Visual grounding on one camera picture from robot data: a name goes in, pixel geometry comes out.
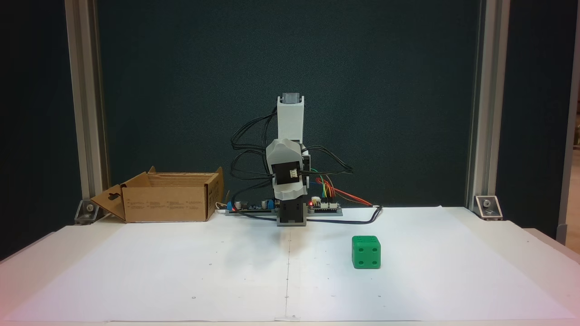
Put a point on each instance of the green dice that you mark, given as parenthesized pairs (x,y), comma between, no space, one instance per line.
(366,253)

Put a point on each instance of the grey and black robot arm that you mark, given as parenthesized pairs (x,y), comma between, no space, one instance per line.
(290,117)

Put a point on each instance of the circuit board with white connector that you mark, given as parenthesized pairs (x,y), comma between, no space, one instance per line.
(328,207)

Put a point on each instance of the circuit board with blue component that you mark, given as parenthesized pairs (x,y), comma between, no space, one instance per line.
(247,207)

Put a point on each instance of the open cardboard box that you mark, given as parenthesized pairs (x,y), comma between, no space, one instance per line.
(167,206)

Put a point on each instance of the white paper sheet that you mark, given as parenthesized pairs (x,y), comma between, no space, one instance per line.
(181,280)

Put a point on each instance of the grey vertical bar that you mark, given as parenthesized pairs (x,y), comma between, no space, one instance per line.
(569,136)

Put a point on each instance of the metal corner bracket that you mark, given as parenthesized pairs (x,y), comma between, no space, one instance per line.
(88,210)
(488,206)

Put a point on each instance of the aluminium frame post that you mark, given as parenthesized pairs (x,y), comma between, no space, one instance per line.
(86,113)
(489,113)

